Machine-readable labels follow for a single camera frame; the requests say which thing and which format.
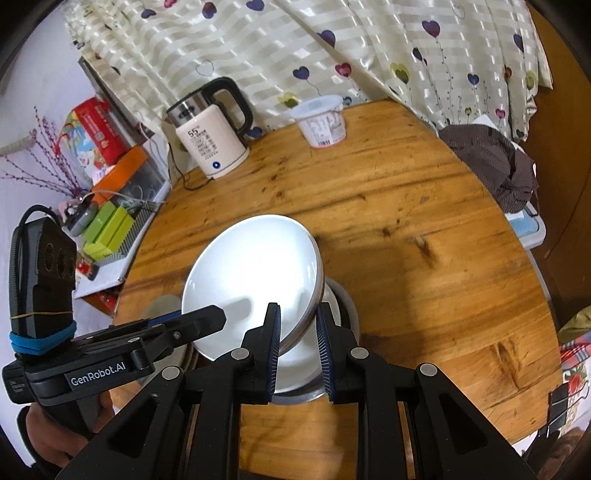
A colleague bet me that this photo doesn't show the black white striped box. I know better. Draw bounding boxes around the black white striped box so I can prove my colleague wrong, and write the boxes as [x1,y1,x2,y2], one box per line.
[83,205,158,269]

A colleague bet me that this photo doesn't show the red plaid cloth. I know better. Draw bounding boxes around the red plaid cloth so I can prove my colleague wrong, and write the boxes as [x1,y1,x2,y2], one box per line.
[556,332,591,398]

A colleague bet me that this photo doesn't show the white blue plastic box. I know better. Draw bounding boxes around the white blue plastic box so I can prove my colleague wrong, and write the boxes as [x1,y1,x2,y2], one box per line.
[503,203,549,251]

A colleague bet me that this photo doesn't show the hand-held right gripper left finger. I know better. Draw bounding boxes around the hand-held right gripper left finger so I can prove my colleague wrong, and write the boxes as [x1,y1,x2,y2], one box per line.
[55,302,282,480]

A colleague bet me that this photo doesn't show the orange box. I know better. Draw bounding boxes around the orange box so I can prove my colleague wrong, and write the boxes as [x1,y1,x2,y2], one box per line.
[90,147,170,205]

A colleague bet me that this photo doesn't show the person's left hand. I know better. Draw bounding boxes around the person's left hand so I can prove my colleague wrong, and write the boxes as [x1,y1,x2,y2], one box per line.
[18,391,116,464]

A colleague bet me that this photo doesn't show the green box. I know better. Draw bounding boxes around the green box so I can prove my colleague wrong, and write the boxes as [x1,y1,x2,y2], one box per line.
[89,207,136,260]
[84,203,119,241]

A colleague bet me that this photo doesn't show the white bowl with blue stripe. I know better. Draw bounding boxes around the white bowl with blue stripe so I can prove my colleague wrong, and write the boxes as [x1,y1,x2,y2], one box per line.
[273,284,345,386]
[181,215,325,362]

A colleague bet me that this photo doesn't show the white plastic tub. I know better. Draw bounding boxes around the white plastic tub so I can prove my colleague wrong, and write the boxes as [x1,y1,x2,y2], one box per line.
[290,95,348,149]

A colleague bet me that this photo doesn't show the black binder clip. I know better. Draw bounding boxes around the black binder clip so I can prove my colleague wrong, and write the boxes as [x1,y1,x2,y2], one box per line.
[546,382,572,438]

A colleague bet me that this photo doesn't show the black kettle cable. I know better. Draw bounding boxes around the black kettle cable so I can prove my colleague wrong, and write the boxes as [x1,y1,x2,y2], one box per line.
[168,138,213,191]

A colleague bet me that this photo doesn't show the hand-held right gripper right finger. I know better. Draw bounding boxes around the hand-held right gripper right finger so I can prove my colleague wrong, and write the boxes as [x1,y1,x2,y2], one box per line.
[316,305,527,480]

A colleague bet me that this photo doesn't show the white electric kettle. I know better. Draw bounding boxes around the white electric kettle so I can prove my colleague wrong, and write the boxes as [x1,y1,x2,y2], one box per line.
[166,77,254,181]

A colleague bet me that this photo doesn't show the heart print curtain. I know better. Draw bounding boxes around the heart print curtain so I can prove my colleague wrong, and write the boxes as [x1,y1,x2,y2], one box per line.
[62,0,555,144]

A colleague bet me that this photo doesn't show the white cable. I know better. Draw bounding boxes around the white cable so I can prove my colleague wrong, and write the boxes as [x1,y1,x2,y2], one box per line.
[136,121,160,155]

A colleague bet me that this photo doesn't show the red snack package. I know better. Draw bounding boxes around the red snack package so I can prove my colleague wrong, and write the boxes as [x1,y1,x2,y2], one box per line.
[53,98,133,190]

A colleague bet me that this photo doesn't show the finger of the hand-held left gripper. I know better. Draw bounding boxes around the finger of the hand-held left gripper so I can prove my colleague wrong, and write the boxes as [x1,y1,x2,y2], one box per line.
[136,305,228,365]
[145,310,184,327]

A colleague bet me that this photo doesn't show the purple dried flowers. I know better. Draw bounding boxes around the purple dried flowers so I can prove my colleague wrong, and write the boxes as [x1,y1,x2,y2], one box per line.
[0,105,80,200]

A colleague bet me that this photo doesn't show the brown cloth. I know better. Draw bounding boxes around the brown cloth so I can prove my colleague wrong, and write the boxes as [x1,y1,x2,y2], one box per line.
[438,124,540,214]

